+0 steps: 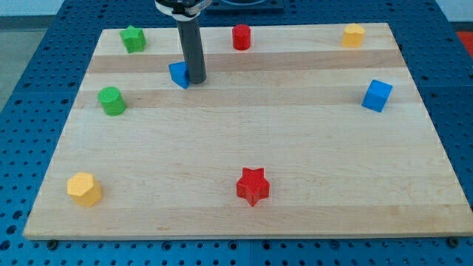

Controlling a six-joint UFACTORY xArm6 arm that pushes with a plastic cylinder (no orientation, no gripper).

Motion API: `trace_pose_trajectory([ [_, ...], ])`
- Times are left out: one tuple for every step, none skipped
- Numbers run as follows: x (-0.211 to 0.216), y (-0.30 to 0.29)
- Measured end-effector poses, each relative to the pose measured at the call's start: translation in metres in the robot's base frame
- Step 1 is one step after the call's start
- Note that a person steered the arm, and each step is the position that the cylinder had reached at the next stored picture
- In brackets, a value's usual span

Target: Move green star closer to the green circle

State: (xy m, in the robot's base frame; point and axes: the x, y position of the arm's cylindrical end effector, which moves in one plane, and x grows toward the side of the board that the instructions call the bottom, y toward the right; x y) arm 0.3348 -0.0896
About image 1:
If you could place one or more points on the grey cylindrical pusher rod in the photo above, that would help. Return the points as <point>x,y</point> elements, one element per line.
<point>192,47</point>

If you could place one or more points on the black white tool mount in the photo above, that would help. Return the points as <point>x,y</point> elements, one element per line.
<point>182,10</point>

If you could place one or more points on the green star block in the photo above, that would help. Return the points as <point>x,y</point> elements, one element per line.
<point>133,39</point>

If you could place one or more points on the red star block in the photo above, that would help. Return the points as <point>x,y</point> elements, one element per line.
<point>253,186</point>

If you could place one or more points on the blue triangle block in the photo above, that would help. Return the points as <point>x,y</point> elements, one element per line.
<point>179,74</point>

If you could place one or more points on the red cylinder block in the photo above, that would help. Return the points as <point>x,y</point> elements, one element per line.
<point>241,37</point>

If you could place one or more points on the green cylinder block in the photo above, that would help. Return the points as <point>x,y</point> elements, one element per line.
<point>111,101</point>

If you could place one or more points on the wooden board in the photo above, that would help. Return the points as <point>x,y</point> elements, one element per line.
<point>291,104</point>

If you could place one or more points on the yellow hexagon block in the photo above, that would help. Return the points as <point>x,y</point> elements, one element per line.
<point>84,189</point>

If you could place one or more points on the blue cube block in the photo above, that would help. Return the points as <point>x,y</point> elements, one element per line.
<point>377,95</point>

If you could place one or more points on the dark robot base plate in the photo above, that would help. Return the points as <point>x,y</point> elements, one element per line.
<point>225,6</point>

